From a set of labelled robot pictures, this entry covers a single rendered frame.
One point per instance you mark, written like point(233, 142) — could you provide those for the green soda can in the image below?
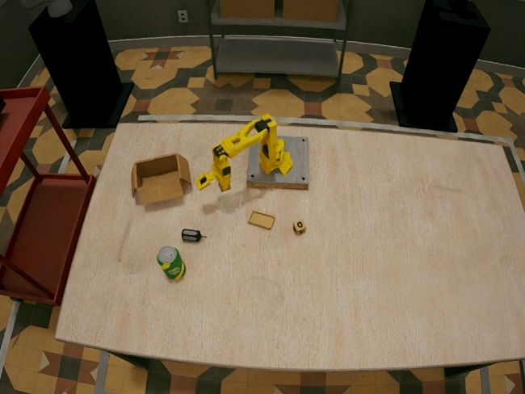
point(171, 262)

